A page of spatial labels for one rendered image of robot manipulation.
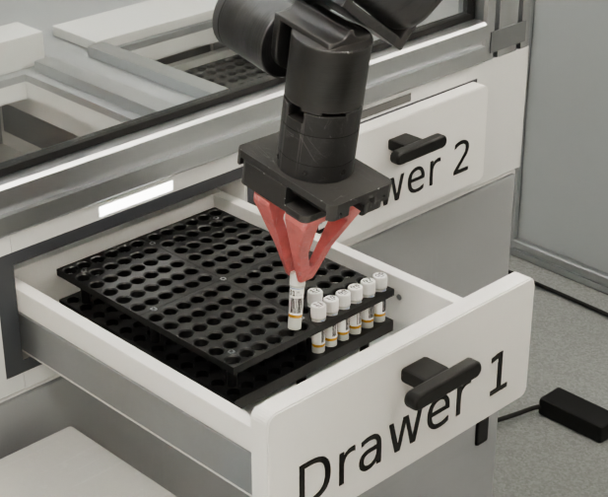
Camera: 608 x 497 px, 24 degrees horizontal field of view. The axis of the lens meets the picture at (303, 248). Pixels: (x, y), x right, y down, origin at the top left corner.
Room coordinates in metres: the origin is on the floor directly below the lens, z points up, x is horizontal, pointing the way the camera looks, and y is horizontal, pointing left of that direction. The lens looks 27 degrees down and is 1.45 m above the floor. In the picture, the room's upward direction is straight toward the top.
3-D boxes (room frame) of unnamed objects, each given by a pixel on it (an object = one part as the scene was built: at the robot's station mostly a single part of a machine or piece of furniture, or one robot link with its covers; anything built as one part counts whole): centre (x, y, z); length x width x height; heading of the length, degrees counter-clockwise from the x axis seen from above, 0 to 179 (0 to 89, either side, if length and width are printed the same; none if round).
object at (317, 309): (0.98, -0.01, 0.89); 0.01 x 0.01 x 0.05
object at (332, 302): (0.99, -0.02, 0.89); 0.01 x 0.01 x 0.05
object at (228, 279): (1.05, 0.07, 0.87); 0.22 x 0.18 x 0.06; 44
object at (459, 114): (1.34, -0.09, 0.87); 0.29 x 0.02 x 0.11; 134
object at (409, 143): (1.32, -0.11, 0.91); 0.07 x 0.04 x 0.01; 134
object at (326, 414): (0.91, -0.07, 0.87); 0.29 x 0.02 x 0.11; 134
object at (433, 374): (0.89, -0.09, 0.91); 0.07 x 0.04 x 0.01; 134
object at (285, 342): (0.98, 0.00, 0.90); 0.18 x 0.02 x 0.01; 134
